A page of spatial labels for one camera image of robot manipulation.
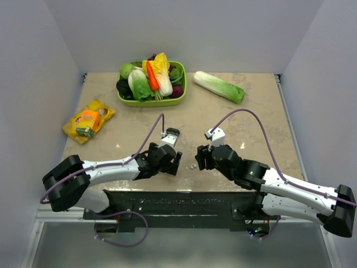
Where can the napa cabbage on table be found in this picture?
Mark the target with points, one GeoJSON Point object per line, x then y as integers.
{"type": "Point", "coordinates": [219, 86]}

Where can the green white bok choy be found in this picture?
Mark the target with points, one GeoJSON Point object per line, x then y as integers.
{"type": "Point", "coordinates": [139, 86]}

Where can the yellow snack bag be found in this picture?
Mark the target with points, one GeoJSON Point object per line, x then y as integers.
{"type": "Point", "coordinates": [105, 114]}

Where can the yellow leaf cabbage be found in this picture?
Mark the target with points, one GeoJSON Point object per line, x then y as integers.
{"type": "Point", "coordinates": [160, 66]}

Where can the round green vegetable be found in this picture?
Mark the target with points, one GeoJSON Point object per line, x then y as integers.
{"type": "Point", "coordinates": [126, 69]}

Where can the orange green small box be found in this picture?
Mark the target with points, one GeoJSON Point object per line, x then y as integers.
{"type": "Point", "coordinates": [88, 123]}

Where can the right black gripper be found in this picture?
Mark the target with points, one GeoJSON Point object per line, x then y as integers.
{"type": "Point", "coordinates": [201, 158]}

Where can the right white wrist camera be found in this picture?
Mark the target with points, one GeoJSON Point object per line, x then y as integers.
{"type": "Point", "coordinates": [216, 136]}

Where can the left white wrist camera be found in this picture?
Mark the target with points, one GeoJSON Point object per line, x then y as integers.
{"type": "Point", "coordinates": [170, 137]}

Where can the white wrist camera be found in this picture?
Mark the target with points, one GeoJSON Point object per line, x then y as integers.
{"type": "Point", "coordinates": [170, 137]}
{"type": "Point", "coordinates": [216, 136]}

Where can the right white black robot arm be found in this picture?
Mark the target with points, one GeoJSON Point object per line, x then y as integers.
{"type": "Point", "coordinates": [276, 194]}

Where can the dark green spinach leaves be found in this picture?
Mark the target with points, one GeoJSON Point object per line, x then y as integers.
{"type": "Point", "coordinates": [176, 76]}

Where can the orange toy carrot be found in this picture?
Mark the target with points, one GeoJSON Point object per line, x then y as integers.
{"type": "Point", "coordinates": [152, 79]}

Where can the purple beet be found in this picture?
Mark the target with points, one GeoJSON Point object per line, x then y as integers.
{"type": "Point", "coordinates": [177, 91]}

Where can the aluminium front rail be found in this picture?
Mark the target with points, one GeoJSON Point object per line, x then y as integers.
{"type": "Point", "coordinates": [73, 215]}

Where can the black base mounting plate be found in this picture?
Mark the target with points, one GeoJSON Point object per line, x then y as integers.
{"type": "Point", "coordinates": [235, 211]}

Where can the dark black vegetable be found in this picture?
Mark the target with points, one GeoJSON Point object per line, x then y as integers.
{"type": "Point", "coordinates": [123, 88]}

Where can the green plastic vegetable tray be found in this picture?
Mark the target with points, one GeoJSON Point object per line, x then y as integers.
{"type": "Point", "coordinates": [166, 102]}

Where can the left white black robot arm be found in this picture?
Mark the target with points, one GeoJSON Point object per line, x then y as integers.
{"type": "Point", "coordinates": [70, 183]}

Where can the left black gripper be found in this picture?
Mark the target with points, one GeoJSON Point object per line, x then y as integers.
{"type": "Point", "coordinates": [175, 163]}

